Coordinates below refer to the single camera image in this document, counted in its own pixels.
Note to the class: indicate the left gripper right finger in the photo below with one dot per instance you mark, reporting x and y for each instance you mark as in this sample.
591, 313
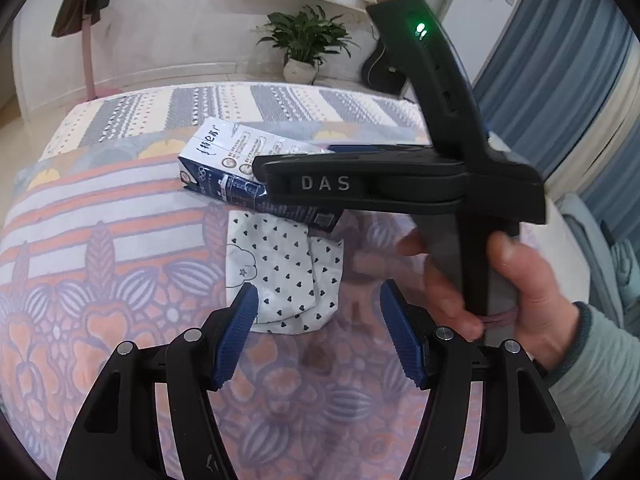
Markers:
522, 434

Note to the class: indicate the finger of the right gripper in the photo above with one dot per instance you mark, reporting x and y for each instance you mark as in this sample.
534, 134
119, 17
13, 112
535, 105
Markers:
380, 148

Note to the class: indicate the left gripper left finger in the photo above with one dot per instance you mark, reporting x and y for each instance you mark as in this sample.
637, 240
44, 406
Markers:
116, 435

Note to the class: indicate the blue white milk carton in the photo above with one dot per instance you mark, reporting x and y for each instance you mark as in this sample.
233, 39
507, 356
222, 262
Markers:
218, 162

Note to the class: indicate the white heart pattern bag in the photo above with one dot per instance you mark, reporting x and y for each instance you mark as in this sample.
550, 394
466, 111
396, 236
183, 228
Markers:
297, 275

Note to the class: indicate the green sleeved right forearm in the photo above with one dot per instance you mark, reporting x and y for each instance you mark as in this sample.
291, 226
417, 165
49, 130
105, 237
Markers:
596, 386

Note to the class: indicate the person's right hand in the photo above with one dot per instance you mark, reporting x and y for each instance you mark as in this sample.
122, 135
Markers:
543, 321

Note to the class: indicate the black acoustic guitar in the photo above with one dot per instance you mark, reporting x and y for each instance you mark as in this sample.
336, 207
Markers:
378, 73

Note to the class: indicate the green potted plant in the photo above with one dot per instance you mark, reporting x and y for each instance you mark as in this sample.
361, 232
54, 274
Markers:
306, 38

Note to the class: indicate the blue grey curtain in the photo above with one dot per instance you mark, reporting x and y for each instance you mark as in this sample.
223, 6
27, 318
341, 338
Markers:
560, 84

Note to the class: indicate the white refrigerator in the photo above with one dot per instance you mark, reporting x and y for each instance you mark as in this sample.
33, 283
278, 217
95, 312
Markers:
475, 28

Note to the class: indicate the brown hanging handbag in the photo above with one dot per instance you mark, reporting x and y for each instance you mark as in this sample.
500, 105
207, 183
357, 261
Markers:
68, 21

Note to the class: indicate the pink coat rack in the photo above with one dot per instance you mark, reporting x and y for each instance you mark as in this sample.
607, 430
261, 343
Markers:
92, 92

